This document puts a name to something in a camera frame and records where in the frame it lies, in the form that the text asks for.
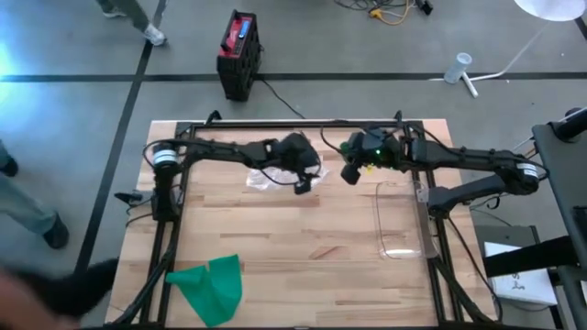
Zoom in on green elastic band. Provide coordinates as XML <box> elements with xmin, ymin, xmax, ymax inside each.
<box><xmin>165</xmin><ymin>252</ymin><xmax>244</xmax><ymax>328</ymax></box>

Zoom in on black aluminium table frame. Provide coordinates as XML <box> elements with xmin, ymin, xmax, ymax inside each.
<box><xmin>104</xmin><ymin>109</ymin><xmax>502</xmax><ymax>330</ymax></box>

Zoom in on red and black battery box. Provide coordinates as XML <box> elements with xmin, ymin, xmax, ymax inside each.
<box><xmin>216</xmin><ymin>8</ymin><xmax>264</xmax><ymax>103</ymax></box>

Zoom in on white box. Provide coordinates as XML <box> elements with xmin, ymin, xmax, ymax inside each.
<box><xmin>483</xmin><ymin>240</ymin><xmax>559</xmax><ymax>307</ymax></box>

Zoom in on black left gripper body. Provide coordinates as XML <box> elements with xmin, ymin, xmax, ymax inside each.
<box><xmin>268</xmin><ymin>131</ymin><xmax>322</xmax><ymax>196</ymax></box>

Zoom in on yellow and black floor cables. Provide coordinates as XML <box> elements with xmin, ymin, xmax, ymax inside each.
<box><xmin>332</xmin><ymin>0</ymin><xmax>435</xmax><ymax>27</ymax></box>

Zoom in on grey metal cart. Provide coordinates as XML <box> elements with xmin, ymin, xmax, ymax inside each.
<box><xmin>483</xmin><ymin>106</ymin><xmax>587</xmax><ymax>330</ymax></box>

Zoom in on white floor lamp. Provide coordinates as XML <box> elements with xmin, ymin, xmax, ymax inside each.
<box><xmin>429</xmin><ymin>0</ymin><xmax>587</xmax><ymax>99</ymax></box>

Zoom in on clear plastic bin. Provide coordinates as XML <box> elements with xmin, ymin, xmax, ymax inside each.
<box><xmin>373</xmin><ymin>181</ymin><xmax>437</xmax><ymax>262</ymax></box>

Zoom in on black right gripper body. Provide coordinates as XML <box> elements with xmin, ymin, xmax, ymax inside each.
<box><xmin>339</xmin><ymin>127</ymin><xmax>403</xmax><ymax>187</ymax></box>

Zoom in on person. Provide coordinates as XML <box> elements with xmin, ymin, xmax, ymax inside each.
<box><xmin>0</xmin><ymin>139</ymin><xmax>71</xmax><ymax>251</ymax></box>
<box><xmin>94</xmin><ymin>0</ymin><xmax>169</xmax><ymax>48</ymax></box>
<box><xmin>0</xmin><ymin>258</ymin><xmax>121</xmax><ymax>330</ymax></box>

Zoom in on black power cable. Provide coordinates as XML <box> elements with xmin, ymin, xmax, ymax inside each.
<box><xmin>260</xmin><ymin>78</ymin><xmax>307</xmax><ymax>120</ymax></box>

